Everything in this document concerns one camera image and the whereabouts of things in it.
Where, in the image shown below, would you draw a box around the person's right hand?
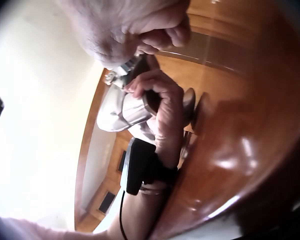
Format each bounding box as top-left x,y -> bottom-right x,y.
56,0 -> 192,70

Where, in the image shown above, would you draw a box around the person's left hand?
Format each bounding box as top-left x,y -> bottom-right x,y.
124,69 -> 186,171

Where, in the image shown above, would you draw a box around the person's right fingers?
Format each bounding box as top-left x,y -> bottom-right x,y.
136,15 -> 192,56

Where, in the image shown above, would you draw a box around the person's left fingers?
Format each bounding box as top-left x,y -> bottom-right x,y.
124,69 -> 182,98

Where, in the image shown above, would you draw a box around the white cloth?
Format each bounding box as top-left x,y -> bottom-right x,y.
97,84 -> 157,147

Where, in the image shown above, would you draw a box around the silver metal object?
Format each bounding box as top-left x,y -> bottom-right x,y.
104,55 -> 141,88

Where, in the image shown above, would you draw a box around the metal door knob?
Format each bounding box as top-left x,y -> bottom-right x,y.
183,87 -> 217,132

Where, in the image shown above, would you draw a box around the black wrist band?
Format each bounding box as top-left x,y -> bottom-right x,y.
120,137 -> 179,196

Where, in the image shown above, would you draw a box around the glossy brown wooden door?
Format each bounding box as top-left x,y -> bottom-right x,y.
145,0 -> 300,240

